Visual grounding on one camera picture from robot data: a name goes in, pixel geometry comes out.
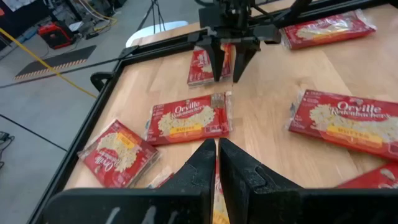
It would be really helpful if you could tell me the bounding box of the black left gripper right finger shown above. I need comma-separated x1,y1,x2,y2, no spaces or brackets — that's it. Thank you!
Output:
219,138,398,224

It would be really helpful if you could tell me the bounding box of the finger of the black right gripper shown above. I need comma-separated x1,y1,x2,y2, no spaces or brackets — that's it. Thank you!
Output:
232,41,261,84
195,41,227,83

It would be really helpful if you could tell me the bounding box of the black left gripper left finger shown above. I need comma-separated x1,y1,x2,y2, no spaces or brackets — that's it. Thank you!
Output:
42,138,218,224

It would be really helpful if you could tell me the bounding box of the red Orville Redenbacher's popcorn bag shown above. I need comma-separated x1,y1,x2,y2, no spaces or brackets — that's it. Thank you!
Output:
76,119,161,189
213,167,231,224
285,89,398,162
146,166,175,190
186,43,233,87
337,161,398,190
279,8,377,50
144,91,233,146

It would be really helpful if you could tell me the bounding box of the white round stool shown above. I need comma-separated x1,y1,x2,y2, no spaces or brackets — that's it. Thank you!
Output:
126,21,190,48

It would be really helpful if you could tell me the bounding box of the black tripod stand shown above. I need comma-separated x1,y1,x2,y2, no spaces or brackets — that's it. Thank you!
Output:
136,0,167,32

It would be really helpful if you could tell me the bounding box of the black curved hook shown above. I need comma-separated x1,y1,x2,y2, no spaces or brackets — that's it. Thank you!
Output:
90,71,116,93

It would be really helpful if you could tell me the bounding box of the black hazard-striped floor mat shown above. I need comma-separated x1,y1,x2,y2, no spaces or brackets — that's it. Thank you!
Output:
14,45,97,81

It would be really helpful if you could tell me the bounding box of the red tool case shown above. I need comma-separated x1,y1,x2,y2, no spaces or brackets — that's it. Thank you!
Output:
37,22,74,50

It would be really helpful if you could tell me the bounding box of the black equipment cabinet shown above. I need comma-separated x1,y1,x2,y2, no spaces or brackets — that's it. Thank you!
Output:
0,0,52,52

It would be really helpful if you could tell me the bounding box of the coiled yellow extension cord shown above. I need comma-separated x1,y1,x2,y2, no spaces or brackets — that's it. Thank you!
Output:
79,0,119,34

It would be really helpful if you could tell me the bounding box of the black metal table frame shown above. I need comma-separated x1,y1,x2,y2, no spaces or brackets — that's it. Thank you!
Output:
26,0,398,224

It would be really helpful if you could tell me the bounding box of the thin black floor cable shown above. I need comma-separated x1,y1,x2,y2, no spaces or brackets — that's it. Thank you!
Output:
0,47,140,90

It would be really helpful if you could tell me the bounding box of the yellow hanging power cable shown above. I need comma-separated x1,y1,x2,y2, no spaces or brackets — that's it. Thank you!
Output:
0,27,98,100

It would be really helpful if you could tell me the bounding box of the black floor cable bundle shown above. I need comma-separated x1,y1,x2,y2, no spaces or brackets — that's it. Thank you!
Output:
0,131,16,170

